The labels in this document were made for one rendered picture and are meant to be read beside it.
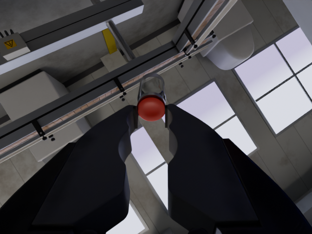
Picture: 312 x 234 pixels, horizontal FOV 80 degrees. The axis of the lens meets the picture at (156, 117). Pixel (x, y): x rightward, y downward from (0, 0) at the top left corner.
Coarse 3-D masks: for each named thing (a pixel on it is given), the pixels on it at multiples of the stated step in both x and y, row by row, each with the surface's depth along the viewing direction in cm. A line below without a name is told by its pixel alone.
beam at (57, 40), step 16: (112, 0) 115; (128, 0) 117; (64, 16) 106; (80, 16) 108; (96, 16) 111; (112, 16) 113; (128, 16) 121; (32, 32) 101; (48, 32) 103; (64, 32) 105; (80, 32) 108; (96, 32) 117; (32, 48) 100; (48, 48) 105; (0, 64) 95; (16, 64) 101
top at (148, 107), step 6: (144, 96) 13; (150, 96) 13; (156, 96) 13; (138, 102) 13; (144, 102) 13; (150, 102) 13; (156, 102) 13; (162, 102) 13; (138, 108) 13; (144, 108) 13; (150, 108) 13; (156, 108) 13; (162, 108) 13; (138, 114) 13; (144, 114) 13; (150, 114) 13; (156, 114) 13; (162, 114) 13; (150, 120) 14; (156, 120) 14
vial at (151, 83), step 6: (144, 78) 16; (150, 78) 15; (156, 78) 15; (162, 78) 16; (144, 84) 14; (150, 84) 14; (156, 84) 14; (162, 84) 15; (144, 90) 14; (150, 90) 14; (156, 90) 14; (162, 90) 14; (138, 96) 14; (162, 96) 14
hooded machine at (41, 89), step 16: (32, 80) 209; (48, 80) 211; (0, 96) 204; (16, 96) 206; (32, 96) 208; (48, 96) 210; (16, 112) 204; (64, 128) 209; (80, 128) 213; (48, 144) 205; (64, 144) 208; (48, 160) 208
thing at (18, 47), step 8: (16, 32) 95; (0, 40) 92; (8, 40) 93; (16, 40) 94; (0, 48) 92; (8, 48) 93; (16, 48) 94; (24, 48) 95; (8, 56) 94; (16, 56) 97
